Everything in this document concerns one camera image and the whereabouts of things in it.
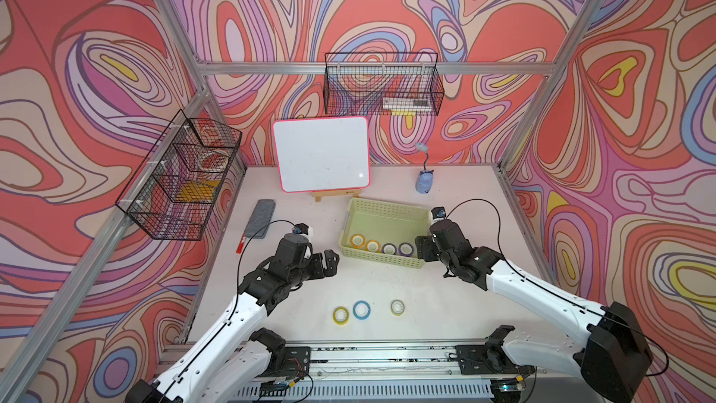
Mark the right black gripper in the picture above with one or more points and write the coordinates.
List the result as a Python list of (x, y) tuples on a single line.
[(424, 247)]

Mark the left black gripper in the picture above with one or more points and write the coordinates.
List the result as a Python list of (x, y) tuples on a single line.
[(318, 268)]

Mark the purple tape roll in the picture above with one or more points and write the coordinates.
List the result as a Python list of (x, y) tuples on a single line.
[(389, 249), (406, 250)]

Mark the yellow green tape roll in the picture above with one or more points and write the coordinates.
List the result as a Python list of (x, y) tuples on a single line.
[(341, 315)]

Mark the orange tape roll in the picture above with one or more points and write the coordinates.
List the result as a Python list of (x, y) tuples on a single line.
[(373, 246), (358, 241)]

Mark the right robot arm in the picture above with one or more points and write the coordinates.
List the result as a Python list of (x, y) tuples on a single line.
[(603, 345)]

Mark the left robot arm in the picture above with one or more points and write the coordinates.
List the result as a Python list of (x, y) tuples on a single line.
[(237, 348)]

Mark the blue tape roll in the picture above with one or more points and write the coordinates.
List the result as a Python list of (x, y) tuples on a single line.
[(361, 310)]

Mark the green plastic storage basket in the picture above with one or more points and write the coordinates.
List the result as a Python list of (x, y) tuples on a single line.
[(384, 222)]

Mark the clear yellowish tape roll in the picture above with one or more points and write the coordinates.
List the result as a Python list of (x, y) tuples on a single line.
[(397, 307)]

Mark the grey box in basket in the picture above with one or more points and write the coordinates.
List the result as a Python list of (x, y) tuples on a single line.
[(399, 105)]

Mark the blue mouse shaped lamp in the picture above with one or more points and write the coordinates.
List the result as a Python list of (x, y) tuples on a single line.
[(425, 178)]

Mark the wooden whiteboard stand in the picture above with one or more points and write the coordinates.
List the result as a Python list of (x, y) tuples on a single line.
[(349, 192)]

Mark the grey whiteboard eraser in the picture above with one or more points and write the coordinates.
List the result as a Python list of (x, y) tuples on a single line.
[(260, 219)]

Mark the red marker pen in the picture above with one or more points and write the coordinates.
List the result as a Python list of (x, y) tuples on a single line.
[(240, 247)]

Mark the pink framed whiteboard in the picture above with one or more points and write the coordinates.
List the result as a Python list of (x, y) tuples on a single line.
[(322, 154)]

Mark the green circuit board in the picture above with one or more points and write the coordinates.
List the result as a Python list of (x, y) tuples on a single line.
[(275, 388)]

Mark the yellow sponge in basket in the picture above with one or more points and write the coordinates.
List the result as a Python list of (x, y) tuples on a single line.
[(191, 191)]

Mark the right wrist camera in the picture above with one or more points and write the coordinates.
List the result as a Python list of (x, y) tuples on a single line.
[(438, 213)]

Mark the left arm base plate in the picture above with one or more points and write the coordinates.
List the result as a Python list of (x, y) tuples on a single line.
[(290, 361)]

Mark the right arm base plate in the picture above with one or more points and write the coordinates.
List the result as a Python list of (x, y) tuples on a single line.
[(482, 359)]

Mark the black wire basket back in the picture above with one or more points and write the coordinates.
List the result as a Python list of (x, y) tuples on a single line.
[(355, 82)]

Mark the black wire basket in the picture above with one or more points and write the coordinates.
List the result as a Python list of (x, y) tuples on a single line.
[(355, 82), (199, 149)]

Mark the black wire basket left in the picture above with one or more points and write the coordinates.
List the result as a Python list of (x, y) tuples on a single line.
[(199, 149)]

